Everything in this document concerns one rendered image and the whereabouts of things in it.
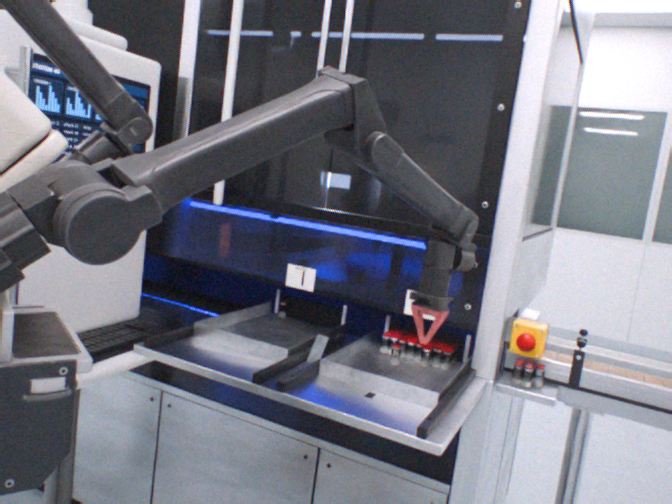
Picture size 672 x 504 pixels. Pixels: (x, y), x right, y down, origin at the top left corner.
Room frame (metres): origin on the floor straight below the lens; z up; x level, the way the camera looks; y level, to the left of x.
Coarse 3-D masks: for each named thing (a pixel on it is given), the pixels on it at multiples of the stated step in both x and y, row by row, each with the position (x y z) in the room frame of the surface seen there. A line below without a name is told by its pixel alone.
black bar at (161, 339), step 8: (184, 328) 1.30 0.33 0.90; (192, 328) 1.31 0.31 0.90; (152, 336) 1.21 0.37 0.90; (160, 336) 1.22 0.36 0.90; (168, 336) 1.24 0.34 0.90; (176, 336) 1.26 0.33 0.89; (184, 336) 1.29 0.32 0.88; (144, 344) 1.19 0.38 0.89; (152, 344) 1.19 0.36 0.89; (160, 344) 1.22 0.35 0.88
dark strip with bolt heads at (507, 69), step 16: (512, 0) 1.31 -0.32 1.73; (528, 0) 1.30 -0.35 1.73; (512, 16) 1.31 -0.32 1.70; (512, 32) 1.31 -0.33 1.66; (512, 48) 1.31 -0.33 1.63; (512, 64) 1.30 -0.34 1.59; (496, 80) 1.32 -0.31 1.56; (512, 80) 1.30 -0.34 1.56; (496, 96) 1.31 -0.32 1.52; (512, 96) 1.30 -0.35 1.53; (496, 112) 1.31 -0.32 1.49; (496, 128) 1.31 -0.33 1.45; (496, 144) 1.31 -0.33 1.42; (496, 160) 1.30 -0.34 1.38; (480, 176) 1.32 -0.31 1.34; (496, 176) 1.30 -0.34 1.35; (480, 192) 1.31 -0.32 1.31; (496, 192) 1.30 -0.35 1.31; (480, 208) 1.31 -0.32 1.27; (480, 224) 1.31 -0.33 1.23
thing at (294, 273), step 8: (288, 264) 1.51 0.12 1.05; (288, 272) 1.51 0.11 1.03; (296, 272) 1.50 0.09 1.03; (312, 272) 1.48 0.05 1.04; (288, 280) 1.51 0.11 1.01; (296, 280) 1.50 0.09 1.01; (304, 280) 1.49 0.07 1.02; (312, 280) 1.48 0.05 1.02; (304, 288) 1.49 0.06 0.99; (312, 288) 1.48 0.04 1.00
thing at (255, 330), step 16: (208, 320) 1.35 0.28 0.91; (224, 320) 1.41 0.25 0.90; (240, 320) 1.48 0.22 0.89; (256, 320) 1.51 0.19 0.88; (272, 320) 1.53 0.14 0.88; (288, 320) 1.56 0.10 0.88; (208, 336) 1.29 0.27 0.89; (224, 336) 1.27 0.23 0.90; (240, 336) 1.26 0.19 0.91; (256, 336) 1.37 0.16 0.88; (272, 336) 1.39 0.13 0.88; (288, 336) 1.41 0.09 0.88; (304, 336) 1.42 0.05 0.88; (256, 352) 1.24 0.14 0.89; (272, 352) 1.22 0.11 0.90; (288, 352) 1.21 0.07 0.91
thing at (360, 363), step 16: (368, 336) 1.40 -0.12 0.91; (336, 352) 1.23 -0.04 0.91; (352, 352) 1.32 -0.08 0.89; (368, 352) 1.36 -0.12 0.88; (320, 368) 1.17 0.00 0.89; (336, 368) 1.15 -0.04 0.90; (352, 368) 1.14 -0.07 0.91; (368, 368) 1.24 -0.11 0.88; (384, 368) 1.26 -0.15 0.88; (400, 368) 1.27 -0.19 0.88; (416, 368) 1.29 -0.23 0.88; (432, 368) 1.30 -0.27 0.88; (464, 368) 1.26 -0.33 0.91; (352, 384) 1.14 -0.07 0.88; (368, 384) 1.12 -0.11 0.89; (384, 384) 1.11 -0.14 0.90; (400, 384) 1.09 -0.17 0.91; (416, 384) 1.18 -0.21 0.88; (432, 384) 1.19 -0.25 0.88; (448, 384) 1.13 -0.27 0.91; (416, 400) 1.08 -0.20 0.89; (432, 400) 1.06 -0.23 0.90
